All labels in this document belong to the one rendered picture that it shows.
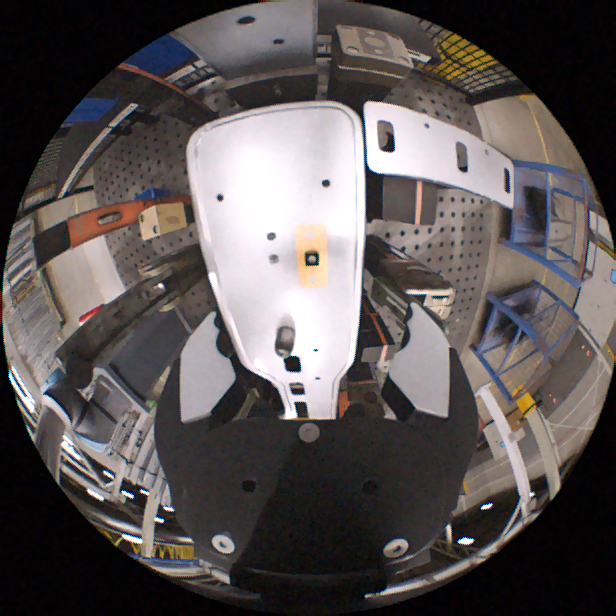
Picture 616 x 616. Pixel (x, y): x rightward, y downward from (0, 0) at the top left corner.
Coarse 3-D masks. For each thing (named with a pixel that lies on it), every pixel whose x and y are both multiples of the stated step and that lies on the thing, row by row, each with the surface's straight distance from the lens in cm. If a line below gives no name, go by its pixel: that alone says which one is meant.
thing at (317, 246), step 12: (300, 228) 22; (312, 228) 22; (324, 228) 22; (300, 240) 22; (312, 240) 22; (324, 240) 22; (300, 252) 23; (312, 252) 22; (324, 252) 23; (300, 264) 23; (312, 264) 22; (324, 264) 23; (300, 276) 24; (324, 276) 24
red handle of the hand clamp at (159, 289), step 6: (162, 282) 25; (150, 288) 26; (156, 288) 25; (162, 288) 25; (150, 294) 26; (156, 294) 26; (162, 294) 26; (102, 306) 30; (90, 312) 31; (84, 318) 31
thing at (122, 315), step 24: (144, 288) 23; (96, 312) 23; (120, 312) 23; (144, 312) 24; (72, 336) 22; (96, 336) 22; (120, 336) 22; (72, 360) 19; (96, 360) 22; (72, 384) 19
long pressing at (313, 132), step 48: (192, 144) 29; (240, 144) 25; (288, 144) 24; (336, 144) 24; (192, 192) 27; (240, 192) 24; (288, 192) 23; (336, 192) 23; (240, 240) 25; (288, 240) 23; (336, 240) 23; (240, 288) 27; (288, 288) 25; (336, 288) 25; (240, 336) 32; (336, 336) 30; (288, 384) 40; (336, 384) 41
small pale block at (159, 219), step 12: (168, 204) 25; (180, 204) 26; (144, 216) 25; (156, 216) 23; (168, 216) 24; (180, 216) 26; (192, 216) 28; (144, 228) 25; (156, 228) 24; (168, 228) 24; (180, 228) 26; (144, 240) 25
